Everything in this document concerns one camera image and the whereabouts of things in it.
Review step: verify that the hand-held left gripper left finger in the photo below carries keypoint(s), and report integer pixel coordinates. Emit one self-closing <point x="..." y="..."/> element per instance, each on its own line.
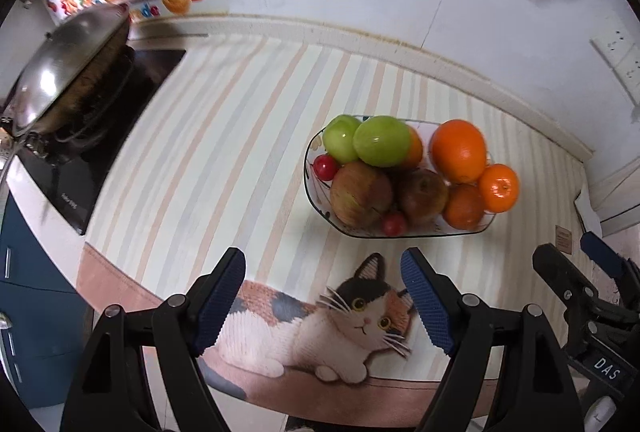
<point x="220" y="302"/>

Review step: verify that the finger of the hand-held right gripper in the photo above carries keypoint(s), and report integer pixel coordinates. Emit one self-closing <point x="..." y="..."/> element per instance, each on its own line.
<point x="602" y="254"/>
<point x="560" y="272"/>

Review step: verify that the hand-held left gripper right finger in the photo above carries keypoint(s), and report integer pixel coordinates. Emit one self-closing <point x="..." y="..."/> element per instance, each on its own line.
<point x="430" y="302"/>

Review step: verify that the cherry tomato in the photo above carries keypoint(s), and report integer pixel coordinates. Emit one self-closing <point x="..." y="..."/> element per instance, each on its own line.
<point x="325" y="167"/>
<point x="394" y="223"/>

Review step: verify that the small orange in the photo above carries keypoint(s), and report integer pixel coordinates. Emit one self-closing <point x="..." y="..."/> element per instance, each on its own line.
<point x="498" y="188"/>
<point x="416" y="150"/>
<point x="464" y="207"/>

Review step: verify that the red apple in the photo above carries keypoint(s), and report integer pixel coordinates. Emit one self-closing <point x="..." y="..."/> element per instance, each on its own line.
<point x="422" y="197"/>
<point x="361" y="193"/>

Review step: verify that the glass fruit bowl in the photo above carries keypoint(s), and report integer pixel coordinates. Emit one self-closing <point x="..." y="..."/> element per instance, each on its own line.
<point x="316" y="199"/>

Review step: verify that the large orange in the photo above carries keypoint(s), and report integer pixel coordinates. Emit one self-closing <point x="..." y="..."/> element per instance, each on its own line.
<point x="457" y="152"/>

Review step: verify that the green apple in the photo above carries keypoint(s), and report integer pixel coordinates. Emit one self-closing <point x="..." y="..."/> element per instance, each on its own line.
<point x="340" y="140"/>
<point x="382" y="141"/>

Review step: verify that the brown mat label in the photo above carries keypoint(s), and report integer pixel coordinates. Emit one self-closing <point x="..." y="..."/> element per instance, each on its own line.
<point x="564" y="239"/>

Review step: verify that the white folded cloth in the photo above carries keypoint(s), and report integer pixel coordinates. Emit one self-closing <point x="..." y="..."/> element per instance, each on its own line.
<point x="589" y="212"/>

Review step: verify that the striped cat print mat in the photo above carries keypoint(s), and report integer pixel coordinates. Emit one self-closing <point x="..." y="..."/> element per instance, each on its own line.
<point x="225" y="137"/>

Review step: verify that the black glass cooktop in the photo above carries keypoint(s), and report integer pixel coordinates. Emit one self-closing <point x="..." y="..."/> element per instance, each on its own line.
<point x="75" y="182"/>

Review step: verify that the blue base cabinet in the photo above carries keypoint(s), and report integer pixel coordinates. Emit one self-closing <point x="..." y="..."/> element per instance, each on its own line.
<point x="35" y="262"/>

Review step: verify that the steel wok with lid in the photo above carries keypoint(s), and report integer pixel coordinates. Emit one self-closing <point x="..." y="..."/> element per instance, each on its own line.
<point x="50" y="72"/>

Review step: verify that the white wall outlet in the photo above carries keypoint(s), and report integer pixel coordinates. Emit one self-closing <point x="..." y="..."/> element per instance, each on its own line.
<point x="612" y="43"/>
<point x="632" y="73"/>

